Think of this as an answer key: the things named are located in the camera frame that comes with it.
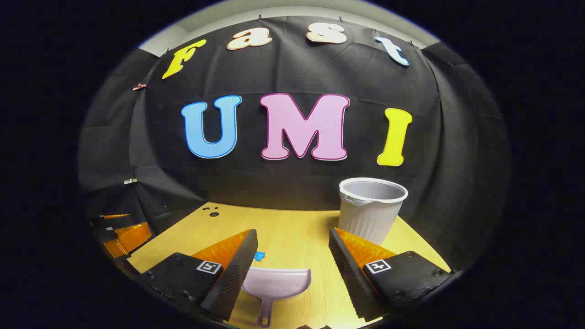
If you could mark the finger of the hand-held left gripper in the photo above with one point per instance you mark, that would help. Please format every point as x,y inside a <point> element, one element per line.
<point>114,221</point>
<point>130,237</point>

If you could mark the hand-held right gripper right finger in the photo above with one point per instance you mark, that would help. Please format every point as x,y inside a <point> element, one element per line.
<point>347,274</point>

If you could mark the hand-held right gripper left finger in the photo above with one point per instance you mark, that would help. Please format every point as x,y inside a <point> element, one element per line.
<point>237,274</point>

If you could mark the blue paper scrap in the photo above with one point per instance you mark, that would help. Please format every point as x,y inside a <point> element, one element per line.
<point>259,256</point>

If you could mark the small pale purple dustpan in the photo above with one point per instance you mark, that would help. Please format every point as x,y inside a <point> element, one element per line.
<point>279,281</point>

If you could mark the ribbed white garbage bin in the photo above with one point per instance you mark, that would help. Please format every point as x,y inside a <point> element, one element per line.
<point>370,219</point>

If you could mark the wooden desktop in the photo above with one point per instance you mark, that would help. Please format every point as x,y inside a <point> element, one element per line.
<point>292,228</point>

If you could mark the white metal clip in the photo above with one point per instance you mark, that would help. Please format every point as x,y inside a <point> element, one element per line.
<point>130,181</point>

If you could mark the black backdrop cloth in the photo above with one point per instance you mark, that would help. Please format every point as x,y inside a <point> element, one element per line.
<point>292,183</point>

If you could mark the pink clip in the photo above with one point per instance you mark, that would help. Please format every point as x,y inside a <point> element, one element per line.
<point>140,87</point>

